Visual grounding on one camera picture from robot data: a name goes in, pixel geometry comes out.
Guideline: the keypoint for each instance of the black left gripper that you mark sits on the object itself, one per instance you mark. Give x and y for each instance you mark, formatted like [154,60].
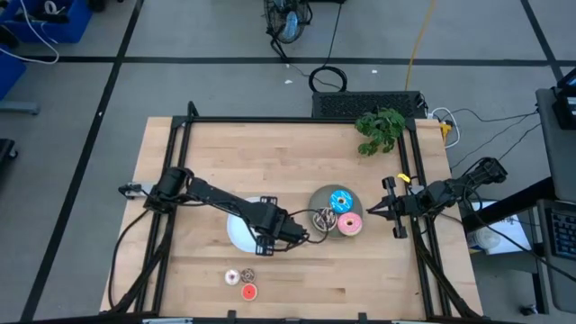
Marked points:
[270,225]

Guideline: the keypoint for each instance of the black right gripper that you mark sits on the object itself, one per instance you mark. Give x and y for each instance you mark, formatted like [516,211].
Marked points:
[407,206]

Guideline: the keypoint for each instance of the large chocolate donut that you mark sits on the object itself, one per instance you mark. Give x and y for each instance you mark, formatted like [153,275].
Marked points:
[319,224]

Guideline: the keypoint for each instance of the large pink donut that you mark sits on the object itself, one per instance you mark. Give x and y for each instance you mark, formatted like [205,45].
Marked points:
[355,230]

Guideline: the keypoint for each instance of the large blue donut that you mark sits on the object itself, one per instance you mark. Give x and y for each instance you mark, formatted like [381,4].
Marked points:
[335,207]

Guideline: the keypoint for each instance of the small chocolate donut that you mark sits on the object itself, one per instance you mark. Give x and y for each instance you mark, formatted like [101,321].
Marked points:
[244,275]

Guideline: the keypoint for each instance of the small red donut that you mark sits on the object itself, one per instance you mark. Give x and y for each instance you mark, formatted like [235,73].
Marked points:
[245,292]

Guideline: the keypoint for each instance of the small white donut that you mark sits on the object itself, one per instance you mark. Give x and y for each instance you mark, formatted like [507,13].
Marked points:
[228,278]

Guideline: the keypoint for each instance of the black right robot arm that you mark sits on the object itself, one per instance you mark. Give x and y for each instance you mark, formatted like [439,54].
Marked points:
[450,191]

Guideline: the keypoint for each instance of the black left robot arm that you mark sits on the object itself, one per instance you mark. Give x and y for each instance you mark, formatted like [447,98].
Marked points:
[216,195]

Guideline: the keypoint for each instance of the yellow tag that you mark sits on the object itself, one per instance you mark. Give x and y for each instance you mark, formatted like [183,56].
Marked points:
[403,177]

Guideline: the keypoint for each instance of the grey-green round plate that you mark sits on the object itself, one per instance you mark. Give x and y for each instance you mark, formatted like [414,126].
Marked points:
[317,198]

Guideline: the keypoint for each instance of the white round plate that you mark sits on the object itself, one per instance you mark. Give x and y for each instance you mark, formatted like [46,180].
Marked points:
[238,234]

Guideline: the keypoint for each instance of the green leafy plant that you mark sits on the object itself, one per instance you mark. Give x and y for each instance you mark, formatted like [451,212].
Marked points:
[380,130]

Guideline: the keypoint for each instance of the black perforated computer case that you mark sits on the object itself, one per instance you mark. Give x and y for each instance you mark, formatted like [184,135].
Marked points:
[360,105]

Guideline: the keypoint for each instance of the white paper sheet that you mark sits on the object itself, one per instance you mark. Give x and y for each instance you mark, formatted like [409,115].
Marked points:
[508,229]

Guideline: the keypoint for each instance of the black keyboard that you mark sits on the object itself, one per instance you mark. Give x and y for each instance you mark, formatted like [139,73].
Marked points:
[564,234]

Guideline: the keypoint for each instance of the grey desk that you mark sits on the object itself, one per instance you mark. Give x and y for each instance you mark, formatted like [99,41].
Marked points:
[562,157]

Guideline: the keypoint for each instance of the black monitor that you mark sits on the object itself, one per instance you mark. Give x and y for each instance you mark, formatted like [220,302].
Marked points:
[566,108]

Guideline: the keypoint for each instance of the black floor fan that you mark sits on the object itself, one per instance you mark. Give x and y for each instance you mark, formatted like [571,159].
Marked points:
[288,24]

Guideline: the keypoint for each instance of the large blue bin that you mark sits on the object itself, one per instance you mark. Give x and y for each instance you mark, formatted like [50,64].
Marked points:
[76,27]

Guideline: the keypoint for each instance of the grey metal foot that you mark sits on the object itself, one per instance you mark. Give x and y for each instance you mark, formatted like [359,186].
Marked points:
[18,107]

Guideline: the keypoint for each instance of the black aluminium table frame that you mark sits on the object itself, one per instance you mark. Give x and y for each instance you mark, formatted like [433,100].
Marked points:
[270,119]

